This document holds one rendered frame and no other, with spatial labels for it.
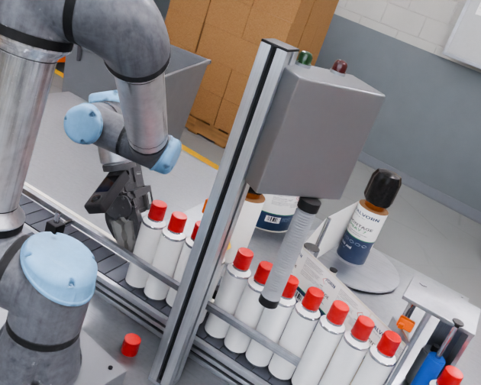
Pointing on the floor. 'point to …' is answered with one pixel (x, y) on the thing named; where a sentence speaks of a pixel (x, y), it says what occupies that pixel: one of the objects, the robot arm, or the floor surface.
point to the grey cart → (91, 71)
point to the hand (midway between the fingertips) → (129, 253)
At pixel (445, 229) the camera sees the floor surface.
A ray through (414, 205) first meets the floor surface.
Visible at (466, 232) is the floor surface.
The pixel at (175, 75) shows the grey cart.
